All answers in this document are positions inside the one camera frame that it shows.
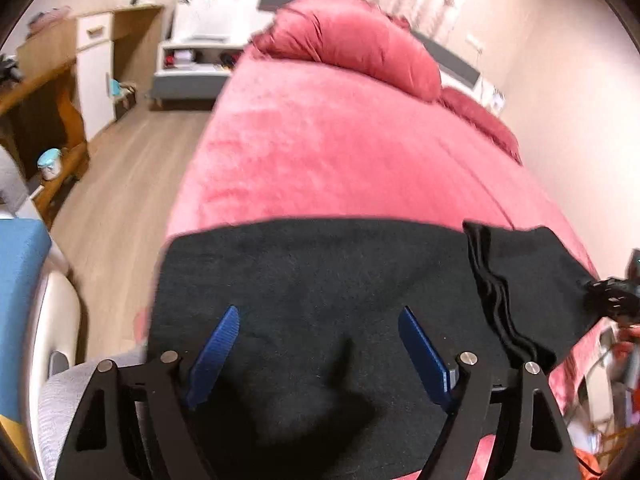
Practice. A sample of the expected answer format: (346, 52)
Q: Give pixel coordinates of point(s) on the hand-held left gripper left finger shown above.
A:
(215, 355)

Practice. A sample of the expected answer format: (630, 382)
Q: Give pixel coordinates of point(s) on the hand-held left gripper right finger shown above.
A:
(425, 360)

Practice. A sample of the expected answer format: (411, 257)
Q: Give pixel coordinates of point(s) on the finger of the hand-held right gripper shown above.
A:
(634, 262)
(612, 297)

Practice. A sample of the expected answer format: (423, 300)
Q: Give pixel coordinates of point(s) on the black knit garment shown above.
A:
(325, 270)

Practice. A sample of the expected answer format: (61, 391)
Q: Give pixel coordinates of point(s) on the person's leg in grey trousers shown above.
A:
(65, 395)

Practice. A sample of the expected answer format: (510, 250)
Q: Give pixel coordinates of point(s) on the blue cushioned office chair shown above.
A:
(20, 285)

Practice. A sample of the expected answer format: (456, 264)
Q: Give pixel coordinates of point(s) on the pink pillow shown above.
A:
(480, 115)

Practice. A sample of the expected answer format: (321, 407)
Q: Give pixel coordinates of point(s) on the bed with pink sheet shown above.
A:
(325, 160)

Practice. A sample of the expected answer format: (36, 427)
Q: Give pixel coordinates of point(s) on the white and grey nightstand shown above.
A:
(185, 85)

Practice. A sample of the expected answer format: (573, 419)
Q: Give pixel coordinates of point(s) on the small red box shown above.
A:
(172, 61)

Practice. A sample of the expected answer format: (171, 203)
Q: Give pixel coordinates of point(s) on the wooden cabinet with white doors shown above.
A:
(95, 80)

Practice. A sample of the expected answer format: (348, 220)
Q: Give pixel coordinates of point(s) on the wooden desk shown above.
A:
(30, 95)

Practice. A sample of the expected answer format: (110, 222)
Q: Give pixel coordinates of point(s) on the pink plush item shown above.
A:
(47, 20)

